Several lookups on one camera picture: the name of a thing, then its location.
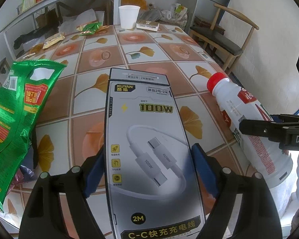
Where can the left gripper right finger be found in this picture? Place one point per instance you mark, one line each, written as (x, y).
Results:
(250, 196)

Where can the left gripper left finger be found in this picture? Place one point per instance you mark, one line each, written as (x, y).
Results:
(57, 206)

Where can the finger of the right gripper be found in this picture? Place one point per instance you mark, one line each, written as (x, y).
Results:
(257, 128)

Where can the white milk bottle red cap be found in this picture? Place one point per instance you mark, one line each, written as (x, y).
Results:
(237, 104)

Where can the grey charging cable box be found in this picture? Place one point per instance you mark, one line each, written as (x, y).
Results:
(152, 185)

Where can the green snack bag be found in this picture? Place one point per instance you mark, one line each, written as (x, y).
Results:
(22, 98)

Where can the white mattress blue trim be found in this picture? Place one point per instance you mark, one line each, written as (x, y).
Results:
(267, 68)

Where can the wooden chair right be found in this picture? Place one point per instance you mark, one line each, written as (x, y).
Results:
(220, 42)

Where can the yellow snack packet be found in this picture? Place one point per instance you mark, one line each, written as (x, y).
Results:
(53, 40)

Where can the white paper cup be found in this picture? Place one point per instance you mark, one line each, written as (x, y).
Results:
(128, 16)

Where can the small green snack packet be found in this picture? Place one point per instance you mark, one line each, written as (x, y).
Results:
(90, 29)

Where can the orange plastic bag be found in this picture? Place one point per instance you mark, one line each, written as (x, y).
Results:
(141, 3)

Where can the green packet on shelf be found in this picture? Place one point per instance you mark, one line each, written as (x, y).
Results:
(26, 4)

